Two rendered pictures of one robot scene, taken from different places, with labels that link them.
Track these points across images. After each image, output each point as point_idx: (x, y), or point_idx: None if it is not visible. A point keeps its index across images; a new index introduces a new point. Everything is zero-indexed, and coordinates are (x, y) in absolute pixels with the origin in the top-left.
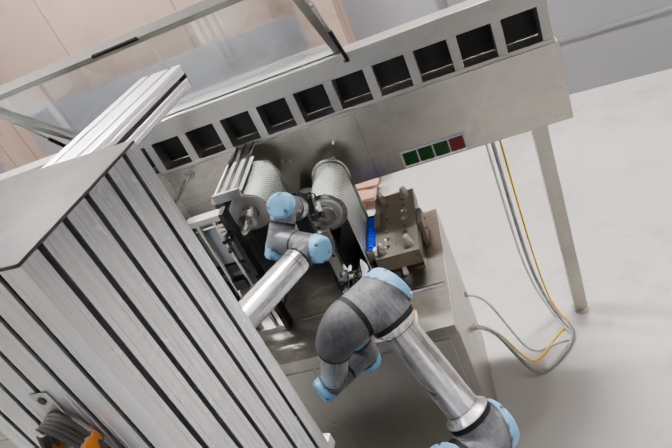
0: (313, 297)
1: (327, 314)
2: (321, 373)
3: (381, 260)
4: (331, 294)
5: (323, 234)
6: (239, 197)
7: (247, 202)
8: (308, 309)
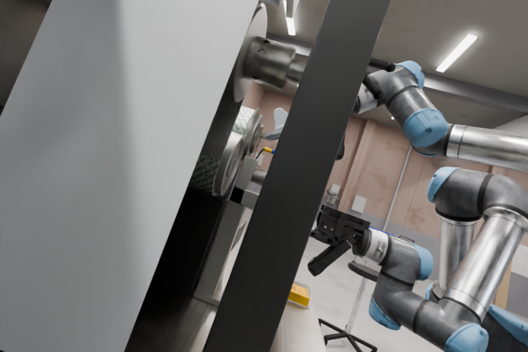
0: (155, 324)
1: (515, 181)
2: (494, 287)
3: (240, 229)
4: (177, 307)
5: (256, 165)
6: (293, 15)
7: (262, 34)
8: (188, 344)
